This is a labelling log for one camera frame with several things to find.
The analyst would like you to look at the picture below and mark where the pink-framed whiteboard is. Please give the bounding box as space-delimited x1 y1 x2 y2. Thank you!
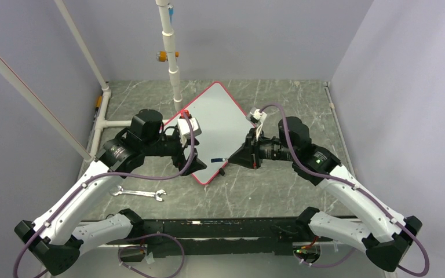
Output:
183 82 254 186

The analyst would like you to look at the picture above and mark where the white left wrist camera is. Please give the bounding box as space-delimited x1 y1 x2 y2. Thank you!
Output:
177 109 202 142

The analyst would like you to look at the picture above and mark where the orange yellow pole clamp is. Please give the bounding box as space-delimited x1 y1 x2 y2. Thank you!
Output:
156 51 169 63

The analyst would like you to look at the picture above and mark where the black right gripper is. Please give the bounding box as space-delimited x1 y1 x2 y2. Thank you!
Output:
228 127 297 169

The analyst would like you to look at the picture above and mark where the blue pole clip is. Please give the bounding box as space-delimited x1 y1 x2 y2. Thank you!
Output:
167 3 174 22

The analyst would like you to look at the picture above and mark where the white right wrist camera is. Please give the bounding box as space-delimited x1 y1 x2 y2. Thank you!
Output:
246 107 267 127

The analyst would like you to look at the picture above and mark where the white whiteboard marker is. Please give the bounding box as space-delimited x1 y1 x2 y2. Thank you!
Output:
210 158 229 163

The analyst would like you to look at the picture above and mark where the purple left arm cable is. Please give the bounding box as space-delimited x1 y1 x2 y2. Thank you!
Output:
13 111 196 278

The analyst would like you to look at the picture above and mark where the white PVC pipe frame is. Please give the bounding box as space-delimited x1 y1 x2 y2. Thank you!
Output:
0 0 139 164

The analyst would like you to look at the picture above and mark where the white PVC vertical pole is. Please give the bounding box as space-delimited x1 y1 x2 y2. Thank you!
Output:
155 0 183 112

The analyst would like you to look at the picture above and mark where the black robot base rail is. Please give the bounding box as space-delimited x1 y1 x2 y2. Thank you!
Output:
109 217 320 258

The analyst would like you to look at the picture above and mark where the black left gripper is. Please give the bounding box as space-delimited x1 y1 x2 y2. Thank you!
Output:
143 131 207 175

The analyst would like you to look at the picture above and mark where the silver open-end wrench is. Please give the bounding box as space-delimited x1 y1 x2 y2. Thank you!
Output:
109 185 167 202

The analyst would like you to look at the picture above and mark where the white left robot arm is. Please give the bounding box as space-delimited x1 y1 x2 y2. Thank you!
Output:
14 109 206 276

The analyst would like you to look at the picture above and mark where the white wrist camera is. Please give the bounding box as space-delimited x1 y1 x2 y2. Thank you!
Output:
177 109 202 142
246 107 267 127

